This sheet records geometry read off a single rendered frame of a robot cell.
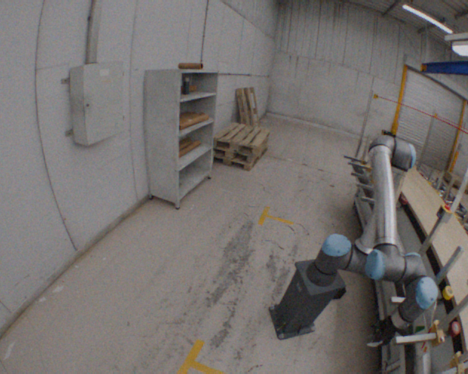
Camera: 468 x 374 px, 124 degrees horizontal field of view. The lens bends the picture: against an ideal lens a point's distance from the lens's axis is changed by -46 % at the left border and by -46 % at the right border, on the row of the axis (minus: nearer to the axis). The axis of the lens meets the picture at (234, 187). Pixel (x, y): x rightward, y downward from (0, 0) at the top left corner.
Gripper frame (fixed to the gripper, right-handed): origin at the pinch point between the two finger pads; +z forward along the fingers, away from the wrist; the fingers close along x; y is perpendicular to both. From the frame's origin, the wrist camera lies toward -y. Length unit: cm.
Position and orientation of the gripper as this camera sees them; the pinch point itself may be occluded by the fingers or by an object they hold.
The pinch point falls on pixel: (373, 343)
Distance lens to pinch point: 99.2
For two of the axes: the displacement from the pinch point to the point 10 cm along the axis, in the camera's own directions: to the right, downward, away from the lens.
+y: -9.6, -2.2, 1.8
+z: -1.0, 8.6, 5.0
